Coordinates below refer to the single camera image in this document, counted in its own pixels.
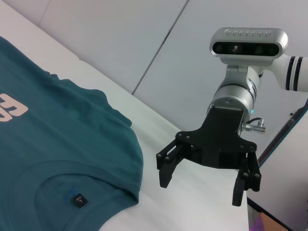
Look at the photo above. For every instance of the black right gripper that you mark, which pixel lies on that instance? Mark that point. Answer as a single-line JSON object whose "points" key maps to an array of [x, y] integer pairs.
{"points": [[221, 139]]}

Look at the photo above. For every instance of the teal blue printed T-shirt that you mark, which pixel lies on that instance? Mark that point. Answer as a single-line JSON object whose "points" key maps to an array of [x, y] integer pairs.
{"points": [[60, 134]]}

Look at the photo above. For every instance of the orange board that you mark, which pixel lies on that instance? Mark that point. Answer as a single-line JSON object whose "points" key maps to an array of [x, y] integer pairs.
{"points": [[273, 225]]}

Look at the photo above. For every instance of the black metal frame bar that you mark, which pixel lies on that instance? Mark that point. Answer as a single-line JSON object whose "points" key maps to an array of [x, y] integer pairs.
{"points": [[281, 131]]}

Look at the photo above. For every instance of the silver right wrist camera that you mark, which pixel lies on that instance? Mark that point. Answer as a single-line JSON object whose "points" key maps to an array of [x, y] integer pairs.
{"points": [[247, 47]]}

